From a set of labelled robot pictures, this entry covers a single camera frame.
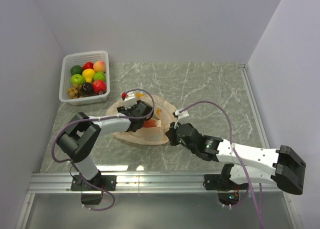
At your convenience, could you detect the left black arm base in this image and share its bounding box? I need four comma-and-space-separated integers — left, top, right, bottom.
70, 175, 117, 209

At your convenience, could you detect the peach fruit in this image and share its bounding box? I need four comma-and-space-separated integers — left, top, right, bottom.
93, 60, 106, 73

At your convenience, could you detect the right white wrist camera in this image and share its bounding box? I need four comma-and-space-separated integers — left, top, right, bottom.
173, 109, 189, 129

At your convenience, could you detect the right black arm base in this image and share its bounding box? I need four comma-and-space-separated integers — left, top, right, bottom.
202, 174, 240, 207

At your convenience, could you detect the red apple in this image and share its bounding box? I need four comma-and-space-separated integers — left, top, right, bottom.
92, 80, 107, 95

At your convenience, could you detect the yellow pear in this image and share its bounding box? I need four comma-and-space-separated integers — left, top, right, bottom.
82, 68, 96, 84

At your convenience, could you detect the green apple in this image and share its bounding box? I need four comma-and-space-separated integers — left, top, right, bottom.
70, 74, 86, 86

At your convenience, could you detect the dark green fruit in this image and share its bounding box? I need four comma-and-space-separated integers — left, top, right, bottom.
70, 65, 83, 76

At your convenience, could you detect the white perforated plastic basket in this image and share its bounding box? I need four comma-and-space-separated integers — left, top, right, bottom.
59, 51, 110, 106

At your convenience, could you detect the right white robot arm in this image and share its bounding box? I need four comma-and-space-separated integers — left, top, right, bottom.
165, 122, 306, 195

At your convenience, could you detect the red fruit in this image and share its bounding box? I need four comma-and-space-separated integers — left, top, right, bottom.
82, 61, 94, 70

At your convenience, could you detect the dark brown fruit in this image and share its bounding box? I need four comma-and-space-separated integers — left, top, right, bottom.
80, 82, 95, 95

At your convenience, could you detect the aluminium mounting rail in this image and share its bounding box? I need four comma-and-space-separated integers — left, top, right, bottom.
14, 171, 292, 229

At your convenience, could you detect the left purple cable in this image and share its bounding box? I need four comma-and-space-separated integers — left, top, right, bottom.
51, 88, 156, 212

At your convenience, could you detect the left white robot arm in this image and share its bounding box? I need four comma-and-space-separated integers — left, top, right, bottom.
53, 100, 154, 190

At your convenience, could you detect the light green round fruit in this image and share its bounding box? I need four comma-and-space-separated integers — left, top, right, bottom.
92, 71, 106, 82

